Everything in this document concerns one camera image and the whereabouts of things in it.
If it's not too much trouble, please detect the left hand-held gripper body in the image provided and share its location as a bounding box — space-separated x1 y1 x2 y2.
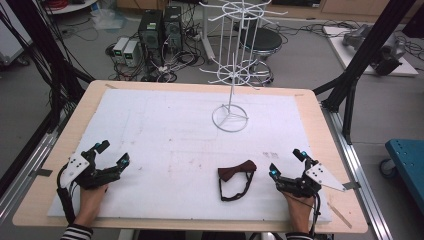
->
59 149 122 192

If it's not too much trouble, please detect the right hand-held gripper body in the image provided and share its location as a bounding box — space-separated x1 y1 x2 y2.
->
276 161 348 199

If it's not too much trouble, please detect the dark red bow tie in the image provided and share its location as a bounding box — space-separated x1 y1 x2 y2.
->
217 159 259 203

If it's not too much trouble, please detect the white wire display rack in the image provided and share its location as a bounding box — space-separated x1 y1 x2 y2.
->
198 0 289 134

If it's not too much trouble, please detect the person's left hand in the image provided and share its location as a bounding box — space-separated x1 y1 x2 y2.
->
73 184 110 228

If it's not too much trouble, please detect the person's right hand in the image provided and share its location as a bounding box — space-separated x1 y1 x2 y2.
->
282 191 316 234

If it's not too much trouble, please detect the grey tape piece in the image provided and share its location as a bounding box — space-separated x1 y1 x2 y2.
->
343 180 362 191
32 168 54 178

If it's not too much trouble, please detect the thin wooden stick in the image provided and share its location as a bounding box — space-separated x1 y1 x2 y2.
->
327 201 353 230

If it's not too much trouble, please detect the white foam board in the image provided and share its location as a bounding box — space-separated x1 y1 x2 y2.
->
47 87 333 223

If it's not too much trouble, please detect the blue cart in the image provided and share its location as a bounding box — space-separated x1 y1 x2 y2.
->
379 138 424 215

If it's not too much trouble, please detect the grey power supply unit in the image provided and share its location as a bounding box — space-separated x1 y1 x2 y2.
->
111 36 130 64
123 39 140 68

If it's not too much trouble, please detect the white floor board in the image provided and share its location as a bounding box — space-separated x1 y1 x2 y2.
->
322 25 420 78

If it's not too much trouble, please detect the black round stool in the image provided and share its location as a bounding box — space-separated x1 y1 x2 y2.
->
238 25 284 85

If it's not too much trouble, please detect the large black computer tower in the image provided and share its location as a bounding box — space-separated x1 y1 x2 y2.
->
137 9 165 67

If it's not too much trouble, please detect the grey device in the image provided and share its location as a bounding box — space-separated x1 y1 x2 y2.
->
341 23 408 77

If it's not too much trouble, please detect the small black computer tower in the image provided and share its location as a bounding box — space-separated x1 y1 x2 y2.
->
162 5 184 52

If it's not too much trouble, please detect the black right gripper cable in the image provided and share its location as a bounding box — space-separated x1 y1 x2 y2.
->
308 191 323 237

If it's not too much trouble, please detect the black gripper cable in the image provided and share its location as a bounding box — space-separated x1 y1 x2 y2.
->
308 191 323 237
55 164 77 225

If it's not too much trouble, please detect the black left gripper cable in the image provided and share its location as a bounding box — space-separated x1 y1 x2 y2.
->
55 164 77 225

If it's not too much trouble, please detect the aluminium rail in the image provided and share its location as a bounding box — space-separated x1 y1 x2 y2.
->
320 102 395 240
0 103 79 223

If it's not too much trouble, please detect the black frame post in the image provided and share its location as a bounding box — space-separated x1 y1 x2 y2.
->
0 0 96 134
312 0 419 146

